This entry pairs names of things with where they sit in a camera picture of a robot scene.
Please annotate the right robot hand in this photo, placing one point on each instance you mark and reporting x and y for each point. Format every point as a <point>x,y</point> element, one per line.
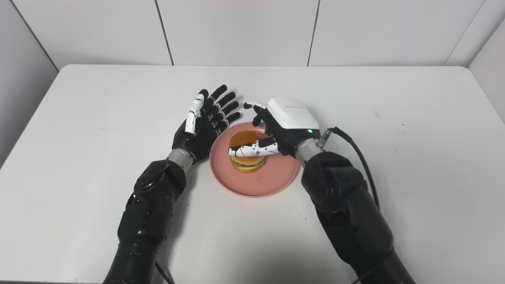
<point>286,126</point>

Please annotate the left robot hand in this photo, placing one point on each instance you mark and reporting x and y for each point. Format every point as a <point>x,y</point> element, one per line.
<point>205,122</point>

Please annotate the pink plate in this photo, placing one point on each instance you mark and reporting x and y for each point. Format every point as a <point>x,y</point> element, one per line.
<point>272,173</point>

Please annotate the toy hamburger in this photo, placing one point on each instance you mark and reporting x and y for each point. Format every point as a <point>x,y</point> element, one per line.
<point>247,157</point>

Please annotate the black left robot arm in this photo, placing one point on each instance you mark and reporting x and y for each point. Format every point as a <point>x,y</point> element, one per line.
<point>154,217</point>

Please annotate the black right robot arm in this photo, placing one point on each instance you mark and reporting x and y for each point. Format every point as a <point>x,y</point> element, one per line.
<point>347,213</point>

